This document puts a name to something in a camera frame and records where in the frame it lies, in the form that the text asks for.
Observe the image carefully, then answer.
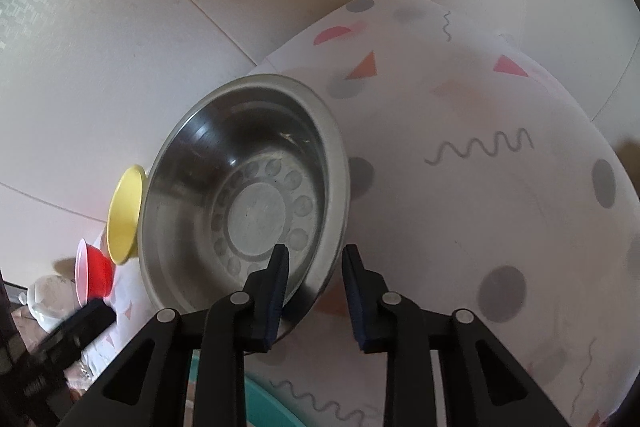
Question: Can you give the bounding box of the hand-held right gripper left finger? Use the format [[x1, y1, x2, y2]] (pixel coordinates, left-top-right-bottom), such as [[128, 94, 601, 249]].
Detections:
[[75, 243, 291, 427]]

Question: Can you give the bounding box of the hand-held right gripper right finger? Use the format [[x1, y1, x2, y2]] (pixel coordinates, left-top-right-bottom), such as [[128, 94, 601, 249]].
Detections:
[[341, 244, 571, 427]]

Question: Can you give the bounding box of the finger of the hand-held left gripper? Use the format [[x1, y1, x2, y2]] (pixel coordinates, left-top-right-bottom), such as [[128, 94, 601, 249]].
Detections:
[[37, 298, 117, 375]]

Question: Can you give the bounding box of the red plastic bowl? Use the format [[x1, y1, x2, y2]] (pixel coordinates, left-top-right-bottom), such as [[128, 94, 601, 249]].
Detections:
[[74, 237, 117, 309]]

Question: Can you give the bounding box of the teal plastic plate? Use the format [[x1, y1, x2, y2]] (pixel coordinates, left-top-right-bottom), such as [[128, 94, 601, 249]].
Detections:
[[187, 347, 303, 427]]

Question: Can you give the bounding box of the yellow plastic bowl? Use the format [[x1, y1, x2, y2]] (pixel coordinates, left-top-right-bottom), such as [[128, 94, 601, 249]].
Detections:
[[107, 164, 149, 266]]

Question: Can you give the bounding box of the stainless steel bowl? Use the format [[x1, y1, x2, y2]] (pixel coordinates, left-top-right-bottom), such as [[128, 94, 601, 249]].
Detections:
[[137, 74, 351, 342]]

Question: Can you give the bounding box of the white ceramic electric kettle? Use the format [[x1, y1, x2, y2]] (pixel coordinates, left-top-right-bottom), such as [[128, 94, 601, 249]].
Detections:
[[26, 273, 83, 334]]

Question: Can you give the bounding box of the white patterned tablecloth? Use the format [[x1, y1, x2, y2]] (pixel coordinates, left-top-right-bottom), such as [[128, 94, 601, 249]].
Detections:
[[65, 0, 640, 427]]

